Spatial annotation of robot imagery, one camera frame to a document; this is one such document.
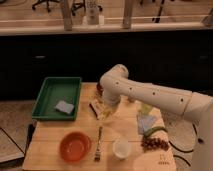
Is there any yellow banana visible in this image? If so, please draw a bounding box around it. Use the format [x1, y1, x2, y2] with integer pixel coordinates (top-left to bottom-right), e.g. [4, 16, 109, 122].
[99, 107, 114, 120]

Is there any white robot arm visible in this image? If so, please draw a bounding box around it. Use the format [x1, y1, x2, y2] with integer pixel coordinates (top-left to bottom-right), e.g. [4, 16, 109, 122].
[100, 64, 213, 171]

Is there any dark brown bowl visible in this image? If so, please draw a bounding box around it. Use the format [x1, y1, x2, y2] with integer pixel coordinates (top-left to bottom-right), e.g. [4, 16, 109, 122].
[96, 82, 103, 95]

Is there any red bowl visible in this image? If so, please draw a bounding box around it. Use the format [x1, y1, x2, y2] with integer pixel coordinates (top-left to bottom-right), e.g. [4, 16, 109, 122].
[59, 132, 92, 164]

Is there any brown chocolate bar box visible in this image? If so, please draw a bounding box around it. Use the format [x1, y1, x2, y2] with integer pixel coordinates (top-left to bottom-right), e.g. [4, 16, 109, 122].
[89, 100, 104, 119]

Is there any metal measuring cup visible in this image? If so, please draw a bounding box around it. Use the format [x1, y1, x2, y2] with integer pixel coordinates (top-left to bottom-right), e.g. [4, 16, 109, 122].
[128, 97, 136, 103]

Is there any light green cup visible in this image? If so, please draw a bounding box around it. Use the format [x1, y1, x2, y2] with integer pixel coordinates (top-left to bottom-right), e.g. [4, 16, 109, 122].
[141, 104, 153, 115]

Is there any light blue cloth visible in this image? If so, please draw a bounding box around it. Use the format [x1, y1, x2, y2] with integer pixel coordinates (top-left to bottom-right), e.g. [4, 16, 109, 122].
[137, 115, 157, 135]

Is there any blue sponge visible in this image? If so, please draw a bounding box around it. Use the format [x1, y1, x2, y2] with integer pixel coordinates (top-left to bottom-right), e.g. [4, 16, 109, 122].
[55, 101, 74, 114]

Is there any white cup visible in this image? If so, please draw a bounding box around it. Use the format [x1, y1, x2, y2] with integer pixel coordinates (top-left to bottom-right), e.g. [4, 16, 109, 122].
[112, 138, 131, 160]

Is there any green pepper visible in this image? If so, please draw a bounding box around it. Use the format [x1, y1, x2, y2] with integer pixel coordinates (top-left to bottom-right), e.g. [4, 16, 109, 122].
[143, 126, 167, 137]

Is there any bunch of dark grapes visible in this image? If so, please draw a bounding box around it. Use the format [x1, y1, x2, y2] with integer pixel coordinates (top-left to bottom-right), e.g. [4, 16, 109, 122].
[141, 138, 169, 151]

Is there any green plastic tray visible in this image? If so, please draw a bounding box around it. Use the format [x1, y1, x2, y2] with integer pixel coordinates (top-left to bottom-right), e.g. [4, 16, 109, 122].
[32, 77, 82, 121]

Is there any metal fork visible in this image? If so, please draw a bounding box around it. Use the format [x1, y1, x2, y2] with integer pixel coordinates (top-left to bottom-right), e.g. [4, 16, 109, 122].
[94, 126, 103, 162]

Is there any black office chair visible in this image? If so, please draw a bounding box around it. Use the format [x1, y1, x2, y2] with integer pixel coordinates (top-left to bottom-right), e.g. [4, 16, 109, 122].
[32, 0, 60, 13]

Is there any black cable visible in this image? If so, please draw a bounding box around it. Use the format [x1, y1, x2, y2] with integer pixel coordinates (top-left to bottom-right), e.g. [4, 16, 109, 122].
[168, 124, 204, 154]

